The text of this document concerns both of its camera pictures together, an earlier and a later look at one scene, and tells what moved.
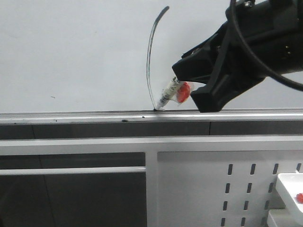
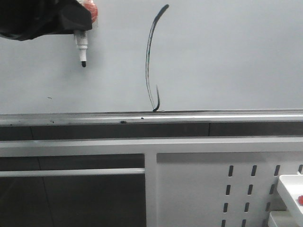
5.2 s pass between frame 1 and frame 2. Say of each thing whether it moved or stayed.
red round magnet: moved
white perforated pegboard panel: stayed
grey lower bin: stayed
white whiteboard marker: moved
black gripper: moved
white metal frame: stayed
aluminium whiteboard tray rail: stayed
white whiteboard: stayed
